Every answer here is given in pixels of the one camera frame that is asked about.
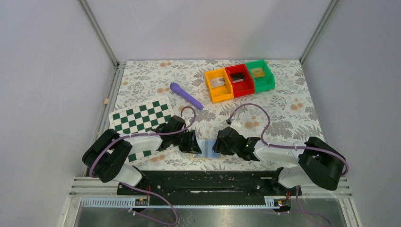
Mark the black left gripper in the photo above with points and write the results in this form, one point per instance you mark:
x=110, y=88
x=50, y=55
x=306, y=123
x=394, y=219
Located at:
x=187, y=143

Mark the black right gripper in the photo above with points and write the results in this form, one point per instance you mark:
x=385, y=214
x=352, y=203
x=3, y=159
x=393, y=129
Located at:
x=226, y=141

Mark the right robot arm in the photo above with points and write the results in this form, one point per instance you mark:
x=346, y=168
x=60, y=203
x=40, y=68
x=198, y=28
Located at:
x=313, y=163

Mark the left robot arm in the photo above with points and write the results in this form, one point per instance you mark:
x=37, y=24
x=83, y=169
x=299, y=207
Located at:
x=106, y=158

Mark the silver card in yellow bin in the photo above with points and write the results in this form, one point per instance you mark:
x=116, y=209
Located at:
x=217, y=82

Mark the black card in red bin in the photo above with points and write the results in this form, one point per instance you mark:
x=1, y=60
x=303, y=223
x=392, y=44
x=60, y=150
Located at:
x=237, y=77

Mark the green white chessboard mat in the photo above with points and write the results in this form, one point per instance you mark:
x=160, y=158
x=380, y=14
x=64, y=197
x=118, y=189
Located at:
x=142, y=117

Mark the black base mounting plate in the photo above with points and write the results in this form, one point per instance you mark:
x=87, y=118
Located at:
x=212, y=185

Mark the purple toy microphone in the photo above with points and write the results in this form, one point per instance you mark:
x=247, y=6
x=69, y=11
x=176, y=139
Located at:
x=182, y=93

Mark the yellow plastic bin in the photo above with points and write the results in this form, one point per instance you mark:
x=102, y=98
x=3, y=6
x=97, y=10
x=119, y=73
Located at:
x=221, y=93

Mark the red plastic bin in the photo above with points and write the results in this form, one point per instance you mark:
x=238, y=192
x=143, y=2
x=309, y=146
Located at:
x=246, y=87

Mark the floral patterned table mat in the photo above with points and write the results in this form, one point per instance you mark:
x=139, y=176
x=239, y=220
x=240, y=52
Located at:
x=286, y=112

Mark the green plastic bin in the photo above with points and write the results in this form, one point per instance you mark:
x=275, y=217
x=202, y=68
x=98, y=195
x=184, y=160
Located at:
x=262, y=84

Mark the white slotted cable duct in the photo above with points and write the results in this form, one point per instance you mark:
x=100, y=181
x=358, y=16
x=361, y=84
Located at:
x=139, y=202

